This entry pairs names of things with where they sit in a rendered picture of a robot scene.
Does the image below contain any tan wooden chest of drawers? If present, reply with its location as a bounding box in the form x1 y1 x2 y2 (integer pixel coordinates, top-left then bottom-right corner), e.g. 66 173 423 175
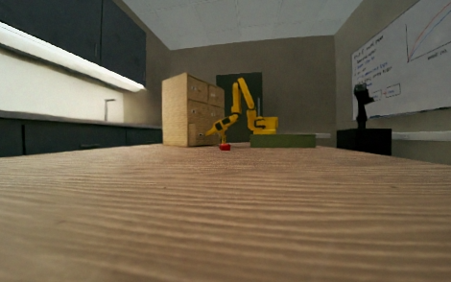
162 73 225 147

